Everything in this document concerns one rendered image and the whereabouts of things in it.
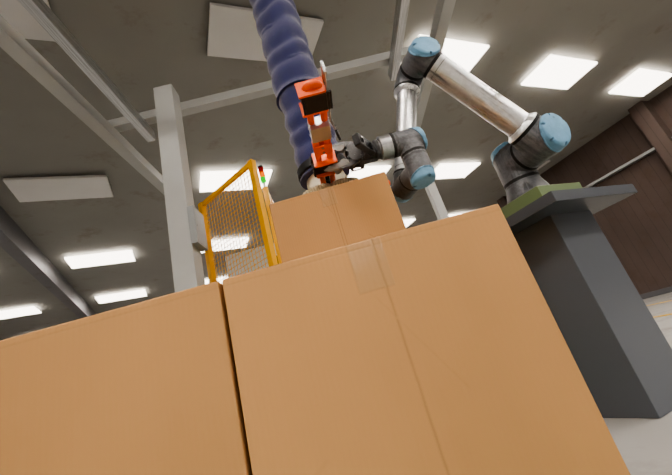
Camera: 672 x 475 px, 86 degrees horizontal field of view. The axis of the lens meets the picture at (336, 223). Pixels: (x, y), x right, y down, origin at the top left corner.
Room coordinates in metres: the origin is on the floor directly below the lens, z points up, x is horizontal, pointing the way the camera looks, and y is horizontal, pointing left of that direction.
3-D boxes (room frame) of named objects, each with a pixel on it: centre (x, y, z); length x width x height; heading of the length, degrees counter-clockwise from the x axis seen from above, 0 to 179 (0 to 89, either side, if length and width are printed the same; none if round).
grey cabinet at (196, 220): (2.44, 1.00, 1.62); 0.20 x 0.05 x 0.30; 3
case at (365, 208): (1.37, 0.00, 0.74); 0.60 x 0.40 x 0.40; 2
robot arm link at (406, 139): (1.15, -0.33, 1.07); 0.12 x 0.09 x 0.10; 93
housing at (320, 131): (0.92, -0.03, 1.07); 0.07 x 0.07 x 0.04; 3
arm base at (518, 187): (1.52, -0.84, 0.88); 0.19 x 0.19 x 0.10
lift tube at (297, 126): (1.39, -0.01, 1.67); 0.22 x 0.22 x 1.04
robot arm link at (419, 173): (1.17, -0.33, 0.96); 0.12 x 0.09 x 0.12; 19
